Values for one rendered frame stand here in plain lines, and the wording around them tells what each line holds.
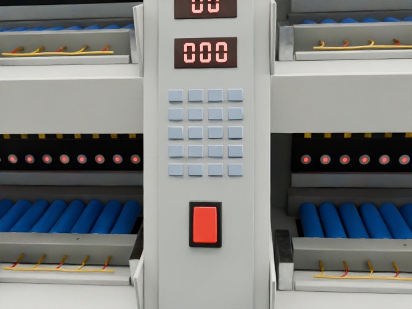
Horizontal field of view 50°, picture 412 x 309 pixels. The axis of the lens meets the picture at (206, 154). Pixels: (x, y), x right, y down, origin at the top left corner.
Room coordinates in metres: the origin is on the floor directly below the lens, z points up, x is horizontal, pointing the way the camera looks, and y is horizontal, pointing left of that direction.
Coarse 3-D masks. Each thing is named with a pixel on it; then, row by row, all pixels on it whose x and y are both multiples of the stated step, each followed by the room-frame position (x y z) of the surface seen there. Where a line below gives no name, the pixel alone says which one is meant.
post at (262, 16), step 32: (256, 0) 0.32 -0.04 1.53; (256, 32) 0.32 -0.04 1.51; (256, 64) 0.32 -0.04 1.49; (256, 96) 0.32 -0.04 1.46; (256, 128) 0.32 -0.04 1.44; (256, 160) 0.32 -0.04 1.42; (256, 192) 0.32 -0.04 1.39; (256, 224) 0.32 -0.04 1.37; (256, 256) 0.32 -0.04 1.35; (256, 288) 0.32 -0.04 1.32
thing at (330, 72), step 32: (320, 0) 0.48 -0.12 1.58; (352, 0) 0.48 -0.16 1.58; (384, 0) 0.47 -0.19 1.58; (288, 32) 0.36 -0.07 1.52; (320, 32) 0.38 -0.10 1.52; (352, 32) 0.38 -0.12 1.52; (384, 32) 0.38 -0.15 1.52; (288, 64) 0.35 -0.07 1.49; (320, 64) 0.35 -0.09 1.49; (352, 64) 0.34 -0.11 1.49; (384, 64) 0.34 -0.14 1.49; (288, 96) 0.33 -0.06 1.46; (320, 96) 0.32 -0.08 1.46; (352, 96) 0.32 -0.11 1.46; (384, 96) 0.32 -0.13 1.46; (288, 128) 0.34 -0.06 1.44; (320, 128) 0.33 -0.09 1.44; (352, 128) 0.33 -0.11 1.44; (384, 128) 0.33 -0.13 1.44
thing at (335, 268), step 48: (336, 144) 0.47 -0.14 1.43; (384, 144) 0.46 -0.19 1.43; (288, 192) 0.47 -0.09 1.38; (336, 192) 0.47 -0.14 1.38; (384, 192) 0.47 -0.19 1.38; (288, 240) 0.38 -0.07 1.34; (336, 240) 0.39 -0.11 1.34; (384, 240) 0.39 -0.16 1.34; (288, 288) 0.36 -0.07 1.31; (336, 288) 0.36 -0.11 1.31; (384, 288) 0.36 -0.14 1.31
